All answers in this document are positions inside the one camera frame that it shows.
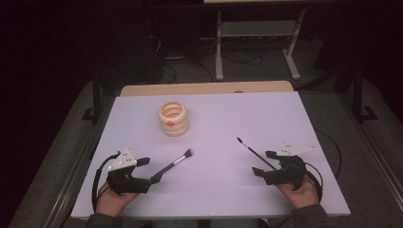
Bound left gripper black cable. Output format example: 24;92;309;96
90;151;122;214

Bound flat-bristle black makeup brush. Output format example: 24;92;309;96
151;148;194;184

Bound person's right hand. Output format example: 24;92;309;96
276;175;320;210

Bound black metal stand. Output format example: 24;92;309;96
352;60;379;124
81;74;104;125

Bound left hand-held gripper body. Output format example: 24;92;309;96
106;147;152;196

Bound person's left hand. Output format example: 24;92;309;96
95;181;141;219

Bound light wooden table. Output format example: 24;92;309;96
120;80;295;98

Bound white board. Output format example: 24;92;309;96
69;90;352;220

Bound cream ribbed brush holder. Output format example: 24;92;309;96
158;101;190;138

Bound aluminium rail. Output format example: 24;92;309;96
47;94;117;228
336;94;403;203

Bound thin black makeup brush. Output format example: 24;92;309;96
236;137;278;171

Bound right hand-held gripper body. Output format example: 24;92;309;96
263;141;318;191

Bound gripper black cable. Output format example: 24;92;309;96
302;128;344;204
90;151;122;214

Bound black floor cables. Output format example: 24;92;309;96
160;46;264;84

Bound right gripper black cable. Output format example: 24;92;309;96
302;128;344;204

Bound white metal desk frame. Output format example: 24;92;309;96
214;9;307;82

